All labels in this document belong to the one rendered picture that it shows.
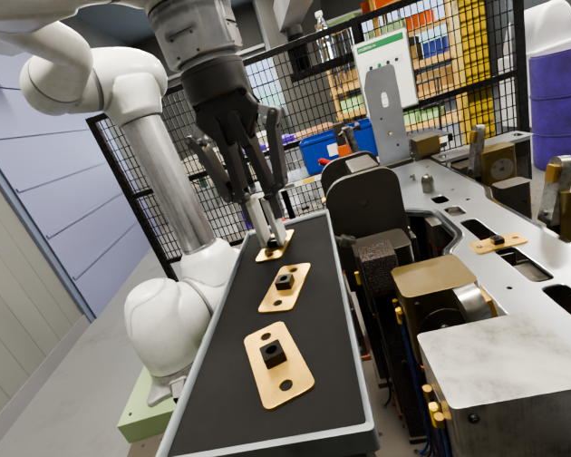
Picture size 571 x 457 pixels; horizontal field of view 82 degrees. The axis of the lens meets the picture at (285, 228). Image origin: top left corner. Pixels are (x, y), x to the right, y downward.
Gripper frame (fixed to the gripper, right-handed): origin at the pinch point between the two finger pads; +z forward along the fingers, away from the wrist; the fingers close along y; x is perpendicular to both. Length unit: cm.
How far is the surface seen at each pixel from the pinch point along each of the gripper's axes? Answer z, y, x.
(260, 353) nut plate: 2.9, 5.0, -21.5
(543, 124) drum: 76, 149, 305
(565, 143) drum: 93, 159, 291
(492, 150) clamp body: 16, 43, 60
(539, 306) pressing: 20.1, 31.5, 1.4
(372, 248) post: 10.1, 12.1, 5.7
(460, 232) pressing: 19.7, 27.3, 24.4
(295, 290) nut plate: 3.8, 5.7, -12.2
